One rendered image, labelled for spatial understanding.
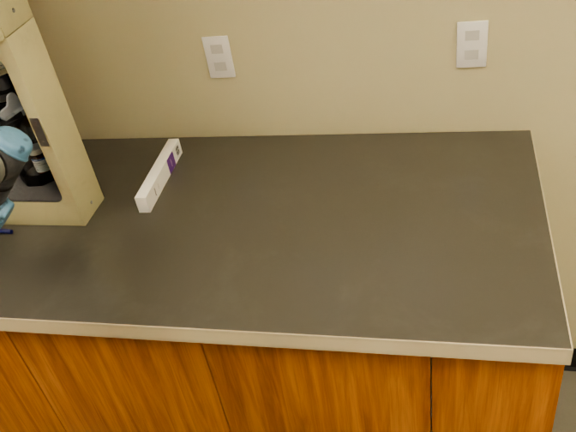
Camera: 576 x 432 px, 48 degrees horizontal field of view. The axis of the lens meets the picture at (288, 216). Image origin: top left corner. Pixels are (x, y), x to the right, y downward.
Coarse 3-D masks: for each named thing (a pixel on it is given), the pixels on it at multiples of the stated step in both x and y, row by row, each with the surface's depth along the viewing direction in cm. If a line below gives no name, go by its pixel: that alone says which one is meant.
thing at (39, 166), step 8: (0, 104) 141; (0, 120) 145; (24, 120) 146; (16, 128) 146; (24, 128) 147; (32, 136) 149; (32, 152) 150; (40, 152) 151; (32, 160) 151; (40, 160) 152; (24, 168) 153; (32, 168) 152; (40, 168) 153; (48, 168) 154
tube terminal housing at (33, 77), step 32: (0, 0) 122; (32, 32) 132; (32, 64) 132; (32, 96) 132; (64, 96) 144; (32, 128) 137; (64, 128) 144; (64, 160) 144; (64, 192) 147; (96, 192) 157; (32, 224) 156; (64, 224) 154
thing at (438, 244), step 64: (128, 192) 162; (192, 192) 158; (256, 192) 154; (320, 192) 150; (384, 192) 147; (448, 192) 143; (512, 192) 140; (0, 256) 148; (64, 256) 144; (128, 256) 141; (192, 256) 138; (256, 256) 135; (320, 256) 132; (384, 256) 130; (448, 256) 127; (512, 256) 125; (0, 320) 131; (64, 320) 128; (128, 320) 126; (192, 320) 123; (256, 320) 121; (320, 320) 118; (384, 320) 116; (448, 320) 114; (512, 320) 112
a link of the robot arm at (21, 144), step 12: (0, 132) 117; (12, 132) 120; (0, 144) 116; (12, 144) 117; (24, 144) 119; (0, 156) 116; (12, 156) 118; (24, 156) 119; (0, 168) 115; (12, 168) 119; (0, 180) 116; (12, 180) 122
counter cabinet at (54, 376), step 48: (0, 336) 140; (48, 336) 137; (0, 384) 153; (48, 384) 149; (96, 384) 145; (144, 384) 141; (192, 384) 138; (240, 384) 134; (288, 384) 131; (336, 384) 128; (384, 384) 125; (432, 384) 122; (480, 384) 120; (528, 384) 117
